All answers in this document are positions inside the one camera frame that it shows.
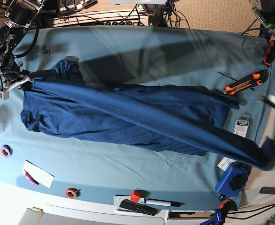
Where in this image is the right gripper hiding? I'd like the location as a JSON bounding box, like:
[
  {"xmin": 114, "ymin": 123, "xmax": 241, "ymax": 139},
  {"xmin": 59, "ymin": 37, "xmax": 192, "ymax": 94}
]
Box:
[{"xmin": 0, "ymin": 60, "xmax": 23, "ymax": 83}]

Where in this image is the blue t-shirt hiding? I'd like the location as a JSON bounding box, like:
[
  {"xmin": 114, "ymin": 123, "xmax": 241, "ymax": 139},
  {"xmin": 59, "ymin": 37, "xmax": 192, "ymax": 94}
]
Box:
[{"xmin": 21, "ymin": 60, "xmax": 275, "ymax": 170}]

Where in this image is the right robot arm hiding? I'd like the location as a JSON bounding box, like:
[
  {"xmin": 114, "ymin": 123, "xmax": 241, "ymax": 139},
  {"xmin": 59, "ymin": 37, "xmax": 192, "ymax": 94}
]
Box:
[{"xmin": 0, "ymin": 0, "xmax": 46, "ymax": 82}]

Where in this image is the black phone device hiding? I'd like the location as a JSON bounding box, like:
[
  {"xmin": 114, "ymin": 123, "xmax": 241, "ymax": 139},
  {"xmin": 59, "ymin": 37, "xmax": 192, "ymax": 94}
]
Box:
[{"xmin": 259, "ymin": 187, "xmax": 275, "ymax": 195}]

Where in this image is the clear blister pack with label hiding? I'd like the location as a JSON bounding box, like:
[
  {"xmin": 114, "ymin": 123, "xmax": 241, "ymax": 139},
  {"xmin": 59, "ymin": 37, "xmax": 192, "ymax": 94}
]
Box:
[{"xmin": 233, "ymin": 113, "xmax": 251, "ymax": 138}]

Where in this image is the blue box with black knob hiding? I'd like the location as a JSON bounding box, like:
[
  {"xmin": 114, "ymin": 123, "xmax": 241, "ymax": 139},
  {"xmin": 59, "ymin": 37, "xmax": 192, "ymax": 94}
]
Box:
[{"xmin": 215, "ymin": 162, "xmax": 252, "ymax": 197}]

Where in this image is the white paper tag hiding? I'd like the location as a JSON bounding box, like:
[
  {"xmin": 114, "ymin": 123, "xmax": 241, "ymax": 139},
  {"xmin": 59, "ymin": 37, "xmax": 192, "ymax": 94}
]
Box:
[{"xmin": 217, "ymin": 157, "xmax": 236, "ymax": 171}]

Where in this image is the black zip tie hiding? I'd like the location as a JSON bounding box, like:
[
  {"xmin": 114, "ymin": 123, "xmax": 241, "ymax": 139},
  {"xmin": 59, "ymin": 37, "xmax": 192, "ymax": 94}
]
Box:
[{"xmin": 217, "ymin": 71, "xmax": 255, "ymax": 91}]

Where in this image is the orange black utility knife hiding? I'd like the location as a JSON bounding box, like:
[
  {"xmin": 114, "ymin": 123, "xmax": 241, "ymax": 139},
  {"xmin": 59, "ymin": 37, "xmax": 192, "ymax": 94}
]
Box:
[{"xmin": 222, "ymin": 69, "xmax": 268, "ymax": 95}]

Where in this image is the purple tape roll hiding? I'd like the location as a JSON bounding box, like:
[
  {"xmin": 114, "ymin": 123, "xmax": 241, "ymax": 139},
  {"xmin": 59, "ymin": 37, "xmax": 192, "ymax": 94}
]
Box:
[{"xmin": 1, "ymin": 145, "xmax": 12, "ymax": 158}]

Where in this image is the blue orange bottom clamp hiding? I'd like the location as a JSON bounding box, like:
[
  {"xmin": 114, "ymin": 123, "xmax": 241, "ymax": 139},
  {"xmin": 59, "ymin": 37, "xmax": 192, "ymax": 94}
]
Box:
[{"xmin": 200, "ymin": 199, "xmax": 235, "ymax": 225}]

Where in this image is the light blue table cloth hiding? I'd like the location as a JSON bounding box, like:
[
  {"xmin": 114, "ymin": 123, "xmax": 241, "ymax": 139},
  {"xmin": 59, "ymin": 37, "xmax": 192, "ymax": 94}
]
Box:
[{"xmin": 0, "ymin": 26, "xmax": 268, "ymax": 210}]

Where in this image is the pink pen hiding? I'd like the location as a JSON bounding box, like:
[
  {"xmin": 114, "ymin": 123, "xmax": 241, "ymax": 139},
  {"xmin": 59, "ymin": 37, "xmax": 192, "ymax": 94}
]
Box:
[{"xmin": 22, "ymin": 170, "xmax": 39, "ymax": 186}]

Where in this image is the orange black clamp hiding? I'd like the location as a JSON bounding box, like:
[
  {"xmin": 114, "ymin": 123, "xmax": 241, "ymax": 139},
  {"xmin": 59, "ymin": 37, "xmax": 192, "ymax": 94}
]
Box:
[{"xmin": 262, "ymin": 40, "xmax": 275, "ymax": 67}]

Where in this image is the white notepad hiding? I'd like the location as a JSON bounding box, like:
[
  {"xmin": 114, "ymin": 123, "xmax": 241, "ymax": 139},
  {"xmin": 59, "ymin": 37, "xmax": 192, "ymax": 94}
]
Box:
[{"xmin": 22, "ymin": 160, "xmax": 54, "ymax": 188}]

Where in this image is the white black marker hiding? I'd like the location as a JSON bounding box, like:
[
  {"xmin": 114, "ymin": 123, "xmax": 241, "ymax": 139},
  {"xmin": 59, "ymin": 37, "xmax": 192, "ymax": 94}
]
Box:
[{"xmin": 144, "ymin": 198, "xmax": 184, "ymax": 207}]

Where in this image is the white power strip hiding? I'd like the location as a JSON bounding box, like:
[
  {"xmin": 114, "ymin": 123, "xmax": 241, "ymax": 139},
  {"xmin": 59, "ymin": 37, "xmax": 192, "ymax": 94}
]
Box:
[{"xmin": 45, "ymin": 9, "xmax": 149, "ymax": 28}]

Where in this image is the red tape roll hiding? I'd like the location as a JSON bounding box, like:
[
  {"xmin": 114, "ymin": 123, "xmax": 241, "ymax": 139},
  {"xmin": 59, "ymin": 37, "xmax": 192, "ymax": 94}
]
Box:
[{"xmin": 66, "ymin": 188, "xmax": 80, "ymax": 199}]

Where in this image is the red cube block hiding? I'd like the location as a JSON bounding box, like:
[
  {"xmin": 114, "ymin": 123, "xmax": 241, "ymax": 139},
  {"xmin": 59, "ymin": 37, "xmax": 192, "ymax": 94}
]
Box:
[{"xmin": 130, "ymin": 190, "xmax": 142, "ymax": 203}]

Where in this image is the black remote control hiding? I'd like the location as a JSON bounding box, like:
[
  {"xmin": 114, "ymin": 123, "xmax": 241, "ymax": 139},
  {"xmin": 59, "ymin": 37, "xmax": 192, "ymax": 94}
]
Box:
[{"xmin": 120, "ymin": 199, "xmax": 158, "ymax": 216}]

